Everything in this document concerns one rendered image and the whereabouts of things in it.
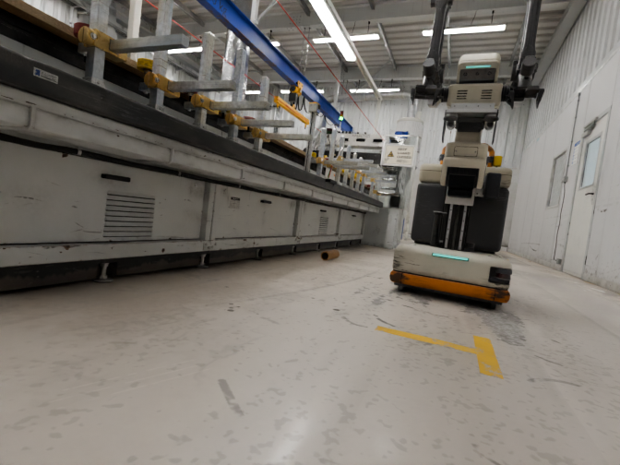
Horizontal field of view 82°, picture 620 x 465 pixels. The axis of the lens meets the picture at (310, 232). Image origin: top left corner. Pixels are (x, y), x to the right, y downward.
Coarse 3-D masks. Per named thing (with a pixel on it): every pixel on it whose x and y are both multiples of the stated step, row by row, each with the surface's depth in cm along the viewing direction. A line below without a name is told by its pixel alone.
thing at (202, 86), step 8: (200, 80) 129; (208, 80) 128; (216, 80) 127; (224, 80) 126; (232, 80) 125; (144, 88) 139; (168, 88) 135; (176, 88) 134; (184, 88) 132; (192, 88) 131; (200, 88) 129; (208, 88) 128; (216, 88) 127; (224, 88) 126; (232, 88) 126
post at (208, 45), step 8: (208, 32) 153; (208, 40) 153; (208, 48) 153; (208, 56) 154; (200, 64) 155; (208, 64) 155; (200, 72) 155; (208, 72) 155; (208, 96) 157; (200, 112) 155; (200, 120) 155
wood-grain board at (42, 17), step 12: (0, 0) 99; (12, 0) 101; (12, 12) 105; (24, 12) 104; (36, 12) 107; (36, 24) 111; (48, 24) 110; (60, 24) 113; (60, 36) 118; (72, 36) 117; (108, 60) 135; (132, 60) 138; (132, 72) 145; (180, 96) 171; (288, 144) 269
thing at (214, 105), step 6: (186, 102) 163; (210, 102) 158; (216, 102) 157; (222, 102) 156; (228, 102) 155; (234, 102) 153; (240, 102) 152; (246, 102) 151; (252, 102) 150; (258, 102) 149; (264, 102) 148; (186, 108) 164; (192, 108) 163; (210, 108) 159; (216, 108) 157; (222, 108) 156; (228, 108) 155; (234, 108) 154; (240, 108) 153; (246, 108) 151; (252, 108) 150; (258, 108) 149; (264, 108) 148
